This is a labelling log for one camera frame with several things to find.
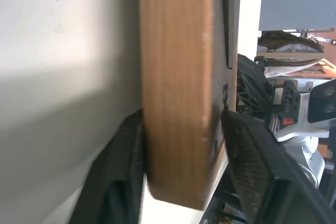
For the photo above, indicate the brown and white clutter pile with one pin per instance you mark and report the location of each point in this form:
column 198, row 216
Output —
column 286, row 43

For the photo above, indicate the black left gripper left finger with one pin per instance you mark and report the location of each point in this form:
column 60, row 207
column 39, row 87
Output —
column 123, row 155

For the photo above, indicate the brown wooden board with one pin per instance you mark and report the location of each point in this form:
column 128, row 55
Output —
column 178, row 90

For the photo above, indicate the wooden shelf board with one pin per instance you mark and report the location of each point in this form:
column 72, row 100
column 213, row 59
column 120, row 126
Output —
column 288, row 54

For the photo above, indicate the orange-brown wooden rack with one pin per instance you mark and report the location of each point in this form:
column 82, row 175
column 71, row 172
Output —
column 323, row 69

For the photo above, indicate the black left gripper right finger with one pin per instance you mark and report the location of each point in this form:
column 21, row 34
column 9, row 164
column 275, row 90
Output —
column 252, row 161

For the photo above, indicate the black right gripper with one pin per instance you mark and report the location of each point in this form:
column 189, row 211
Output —
column 287, row 103

